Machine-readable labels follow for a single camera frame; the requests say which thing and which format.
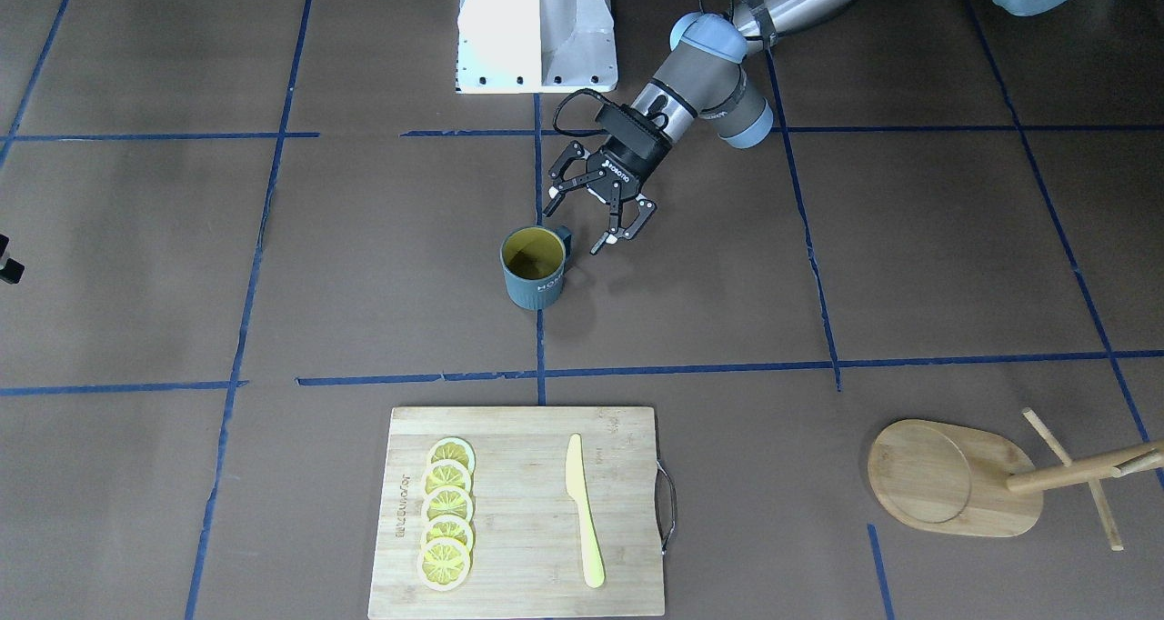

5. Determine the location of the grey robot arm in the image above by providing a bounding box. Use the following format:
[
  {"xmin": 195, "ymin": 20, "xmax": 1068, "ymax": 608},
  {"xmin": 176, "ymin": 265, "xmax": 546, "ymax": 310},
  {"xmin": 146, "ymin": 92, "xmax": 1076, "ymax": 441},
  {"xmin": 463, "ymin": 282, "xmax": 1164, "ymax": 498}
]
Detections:
[{"xmin": 542, "ymin": 0, "xmax": 857, "ymax": 252}]

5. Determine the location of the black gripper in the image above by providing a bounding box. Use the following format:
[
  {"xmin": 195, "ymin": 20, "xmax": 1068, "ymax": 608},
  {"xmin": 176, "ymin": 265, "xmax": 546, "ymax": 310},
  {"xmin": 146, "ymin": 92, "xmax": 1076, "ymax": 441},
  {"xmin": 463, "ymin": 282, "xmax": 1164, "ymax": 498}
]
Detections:
[{"xmin": 542, "ymin": 102, "xmax": 676, "ymax": 256}]

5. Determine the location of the wooden mug tree rack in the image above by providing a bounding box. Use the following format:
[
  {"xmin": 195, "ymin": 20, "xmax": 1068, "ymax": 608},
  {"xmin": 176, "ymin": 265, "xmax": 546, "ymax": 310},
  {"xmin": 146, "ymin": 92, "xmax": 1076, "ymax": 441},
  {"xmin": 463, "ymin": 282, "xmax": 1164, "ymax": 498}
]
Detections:
[{"xmin": 868, "ymin": 407, "xmax": 1161, "ymax": 551}]

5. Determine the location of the dark teal ribbed mug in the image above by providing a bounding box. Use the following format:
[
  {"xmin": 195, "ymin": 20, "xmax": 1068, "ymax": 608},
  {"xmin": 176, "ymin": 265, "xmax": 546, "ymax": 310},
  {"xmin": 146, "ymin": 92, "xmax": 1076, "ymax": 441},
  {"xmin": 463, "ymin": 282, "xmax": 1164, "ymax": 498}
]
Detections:
[{"xmin": 499, "ymin": 225, "xmax": 573, "ymax": 312}]

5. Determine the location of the bamboo cutting board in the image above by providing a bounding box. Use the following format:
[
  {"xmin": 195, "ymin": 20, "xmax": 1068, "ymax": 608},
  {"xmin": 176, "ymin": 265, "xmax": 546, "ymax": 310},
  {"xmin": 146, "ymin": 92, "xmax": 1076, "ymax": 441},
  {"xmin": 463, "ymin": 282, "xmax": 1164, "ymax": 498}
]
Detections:
[{"xmin": 367, "ymin": 405, "xmax": 666, "ymax": 619}]

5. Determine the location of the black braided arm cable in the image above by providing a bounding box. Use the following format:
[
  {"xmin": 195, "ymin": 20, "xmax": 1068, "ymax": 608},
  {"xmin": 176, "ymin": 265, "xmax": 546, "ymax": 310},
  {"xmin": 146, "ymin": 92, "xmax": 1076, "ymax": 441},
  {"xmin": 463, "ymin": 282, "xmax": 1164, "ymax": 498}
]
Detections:
[{"xmin": 552, "ymin": 0, "xmax": 738, "ymax": 144}]

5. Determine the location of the yellow plastic knife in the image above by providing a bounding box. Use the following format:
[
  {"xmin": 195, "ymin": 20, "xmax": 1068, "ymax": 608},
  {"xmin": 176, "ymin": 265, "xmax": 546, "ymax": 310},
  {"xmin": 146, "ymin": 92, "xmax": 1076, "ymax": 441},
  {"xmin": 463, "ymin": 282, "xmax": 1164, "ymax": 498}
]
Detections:
[{"xmin": 565, "ymin": 433, "xmax": 606, "ymax": 587}]

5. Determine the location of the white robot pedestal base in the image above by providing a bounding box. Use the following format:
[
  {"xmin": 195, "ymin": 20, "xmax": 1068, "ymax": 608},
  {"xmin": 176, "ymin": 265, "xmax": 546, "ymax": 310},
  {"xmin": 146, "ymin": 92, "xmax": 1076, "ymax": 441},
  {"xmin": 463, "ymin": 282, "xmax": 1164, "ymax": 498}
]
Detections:
[{"xmin": 455, "ymin": 0, "xmax": 619, "ymax": 95}]

